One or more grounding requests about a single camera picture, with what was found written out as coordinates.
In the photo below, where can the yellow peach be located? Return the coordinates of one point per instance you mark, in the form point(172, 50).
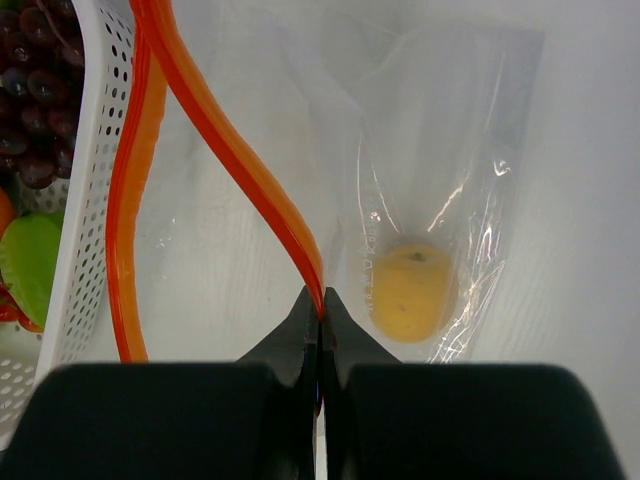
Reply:
point(412, 293)

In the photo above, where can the white perforated fruit basket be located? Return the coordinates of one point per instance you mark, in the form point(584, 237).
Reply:
point(80, 276)

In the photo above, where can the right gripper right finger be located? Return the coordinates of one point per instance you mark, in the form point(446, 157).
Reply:
point(386, 419)

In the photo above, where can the orange fruit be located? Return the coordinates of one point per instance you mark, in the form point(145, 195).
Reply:
point(7, 212)

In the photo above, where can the purple grape bunch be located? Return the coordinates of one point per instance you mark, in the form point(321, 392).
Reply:
point(42, 78)

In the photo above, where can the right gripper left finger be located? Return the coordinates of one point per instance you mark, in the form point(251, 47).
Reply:
point(253, 418)

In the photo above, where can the red strawberry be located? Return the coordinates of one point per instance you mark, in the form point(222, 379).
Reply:
point(10, 313)

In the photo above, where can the clear zip top bag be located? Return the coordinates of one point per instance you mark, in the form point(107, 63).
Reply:
point(272, 147)

